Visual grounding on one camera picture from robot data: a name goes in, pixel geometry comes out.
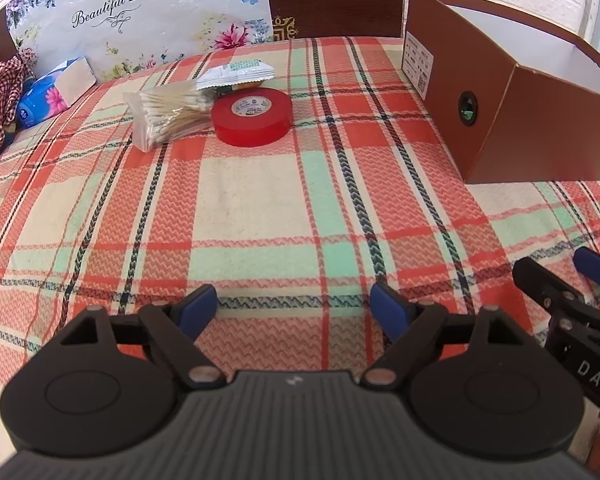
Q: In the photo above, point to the red tape roll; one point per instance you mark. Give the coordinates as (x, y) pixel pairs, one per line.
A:
(252, 117)

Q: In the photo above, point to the brown cardboard box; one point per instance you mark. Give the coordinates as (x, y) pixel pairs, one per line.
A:
(515, 98)

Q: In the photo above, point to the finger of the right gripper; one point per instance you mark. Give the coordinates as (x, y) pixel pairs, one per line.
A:
(587, 263)
(548, 290)

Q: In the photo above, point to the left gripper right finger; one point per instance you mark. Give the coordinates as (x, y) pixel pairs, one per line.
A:
(413, 329)

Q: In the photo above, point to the cotton swab bag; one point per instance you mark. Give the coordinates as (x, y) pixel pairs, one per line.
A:
(169, 112)

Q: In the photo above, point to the plaid bed sheet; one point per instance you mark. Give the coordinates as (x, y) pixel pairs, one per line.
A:
(291, 235)

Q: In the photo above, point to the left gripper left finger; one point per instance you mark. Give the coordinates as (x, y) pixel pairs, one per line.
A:
(172, 331)

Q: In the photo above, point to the blue tissue pack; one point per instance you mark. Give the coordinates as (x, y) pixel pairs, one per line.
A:
(55, 92)

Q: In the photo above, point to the floral Beautiful Day pillow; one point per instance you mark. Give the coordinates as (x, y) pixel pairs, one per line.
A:
(122, 37)

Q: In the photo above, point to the white green sachet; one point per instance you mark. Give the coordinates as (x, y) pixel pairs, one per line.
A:
(240, 72)

